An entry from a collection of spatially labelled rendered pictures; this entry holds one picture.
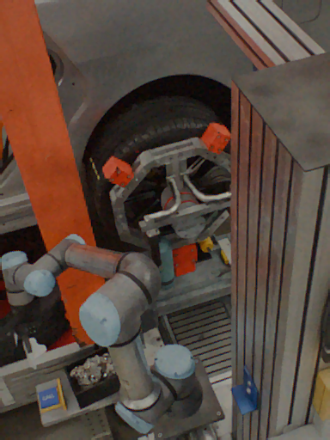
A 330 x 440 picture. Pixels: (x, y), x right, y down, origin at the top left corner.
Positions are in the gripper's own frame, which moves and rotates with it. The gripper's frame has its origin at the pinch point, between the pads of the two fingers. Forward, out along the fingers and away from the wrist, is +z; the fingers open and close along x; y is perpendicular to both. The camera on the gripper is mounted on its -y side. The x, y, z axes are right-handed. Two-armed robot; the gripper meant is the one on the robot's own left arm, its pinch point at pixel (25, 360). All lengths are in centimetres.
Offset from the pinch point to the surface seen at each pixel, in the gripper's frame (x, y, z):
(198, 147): 21, 84, -49
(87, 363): 23.2, 27.2, 24.8
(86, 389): 15.5, 22.9, 30.0
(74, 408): 23, 19, 41
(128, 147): 36, 61, -51
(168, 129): 29, 76, -57
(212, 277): 59, 110, 28
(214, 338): 48, 101, 54
